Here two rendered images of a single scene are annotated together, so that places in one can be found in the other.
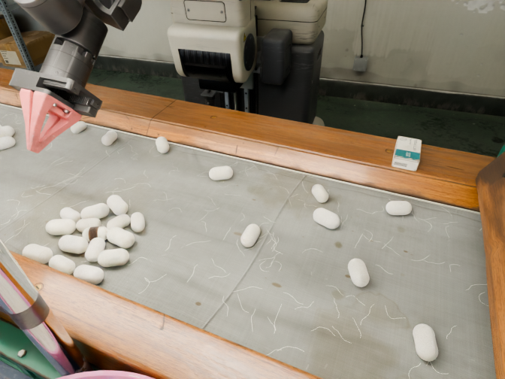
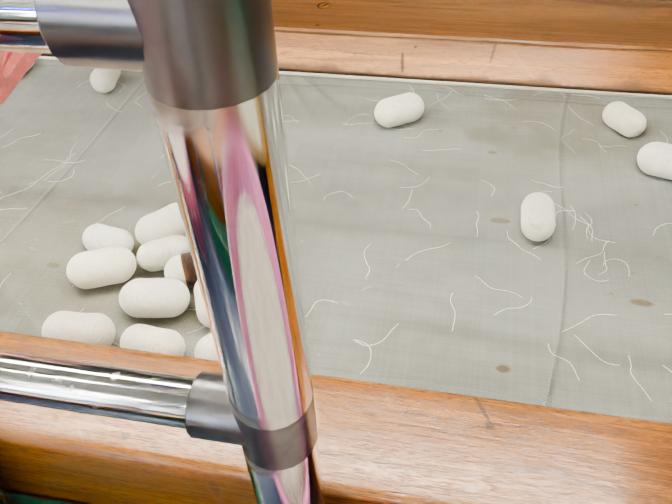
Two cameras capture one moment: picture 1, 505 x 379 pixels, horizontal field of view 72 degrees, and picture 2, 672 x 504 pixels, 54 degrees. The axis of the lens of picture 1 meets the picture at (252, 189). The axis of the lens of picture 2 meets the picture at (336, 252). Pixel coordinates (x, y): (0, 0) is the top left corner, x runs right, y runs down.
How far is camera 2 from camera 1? 0.19 m
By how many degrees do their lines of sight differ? 9
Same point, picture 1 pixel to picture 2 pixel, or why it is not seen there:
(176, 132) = not seen: hidden behind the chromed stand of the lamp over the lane
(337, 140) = (604, 17)
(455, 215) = not seen: outside the picture
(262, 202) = (513, 155)
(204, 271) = (475, 304)
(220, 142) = (362, 52)
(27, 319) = (298, 441)
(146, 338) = (470, 453)
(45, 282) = not seen: hidden behind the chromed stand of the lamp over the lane
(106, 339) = (378, 474)
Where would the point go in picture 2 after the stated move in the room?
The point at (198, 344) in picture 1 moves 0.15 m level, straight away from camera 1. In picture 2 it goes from (590, 442) to (376, 232)
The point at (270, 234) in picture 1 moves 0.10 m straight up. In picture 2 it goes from (566, 210) to (607, 59)
